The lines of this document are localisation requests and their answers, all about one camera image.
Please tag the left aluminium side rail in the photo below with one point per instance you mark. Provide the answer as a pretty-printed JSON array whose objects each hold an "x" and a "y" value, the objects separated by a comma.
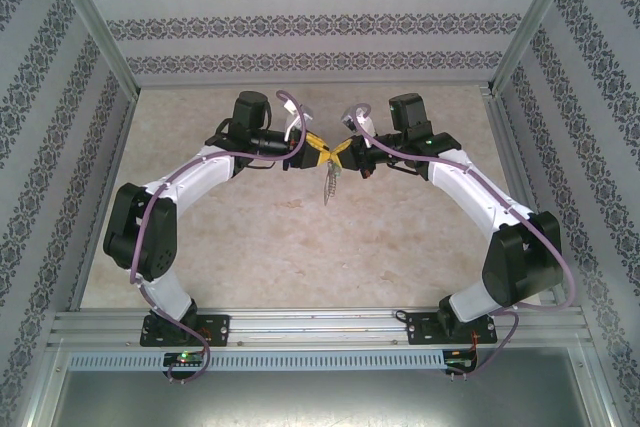
[{"x": 102, "y": 172}]

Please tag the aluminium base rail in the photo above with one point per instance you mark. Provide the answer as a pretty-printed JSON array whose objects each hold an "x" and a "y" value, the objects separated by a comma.
[{"x": 320, "y": 327}]

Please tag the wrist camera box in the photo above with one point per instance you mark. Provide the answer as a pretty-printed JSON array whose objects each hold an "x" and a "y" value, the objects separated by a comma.
[
  {"x": 292, "y": 108},
  {"x": 366, "y": 124}
]

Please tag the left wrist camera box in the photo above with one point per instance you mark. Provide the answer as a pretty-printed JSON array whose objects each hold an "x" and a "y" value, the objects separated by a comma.
[{"x": 292, "y": 108}]

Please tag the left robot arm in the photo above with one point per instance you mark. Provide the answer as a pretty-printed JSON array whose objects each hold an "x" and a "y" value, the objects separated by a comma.
[{"x": 200, "y": 172}]

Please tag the right aluminium side rail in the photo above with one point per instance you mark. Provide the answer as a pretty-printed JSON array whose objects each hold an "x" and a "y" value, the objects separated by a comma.
[{"x": 515, "y": 157}]

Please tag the aluminium side rail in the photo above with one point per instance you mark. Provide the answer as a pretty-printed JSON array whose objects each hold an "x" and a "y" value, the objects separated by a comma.
[
  {"x": 515, "y": 157},
  {"x": 102, "y": 172}
]

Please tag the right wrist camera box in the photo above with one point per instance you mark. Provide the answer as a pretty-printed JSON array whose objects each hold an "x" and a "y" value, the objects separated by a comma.
[{"x": 366, "y": 124}]

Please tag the left aluminium corner post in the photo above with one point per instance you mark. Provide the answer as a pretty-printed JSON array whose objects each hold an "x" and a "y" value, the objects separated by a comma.
[{"x": 95, "y": 22}]

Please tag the right aluminium corner post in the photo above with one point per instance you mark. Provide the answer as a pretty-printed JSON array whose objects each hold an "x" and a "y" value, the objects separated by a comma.
[{"x": 537, "y": 17}]

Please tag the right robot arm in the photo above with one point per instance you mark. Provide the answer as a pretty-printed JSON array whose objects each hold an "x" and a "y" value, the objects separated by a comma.
[{"x": 470, "y": 182}]

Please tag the grey metal sheet panel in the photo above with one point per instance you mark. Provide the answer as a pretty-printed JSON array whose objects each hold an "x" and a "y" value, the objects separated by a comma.
[{"x": 320, "y": 397}]

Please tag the aluminium corner post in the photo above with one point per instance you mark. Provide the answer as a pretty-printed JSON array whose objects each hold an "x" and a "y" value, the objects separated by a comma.
[
  {"x": 95, "y": 22},
  {"x": 537, "y": 17}
]

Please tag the back aluminium rail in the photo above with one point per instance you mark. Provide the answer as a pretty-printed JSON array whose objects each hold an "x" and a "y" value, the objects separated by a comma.
[{"x": 320, "y": 83}]

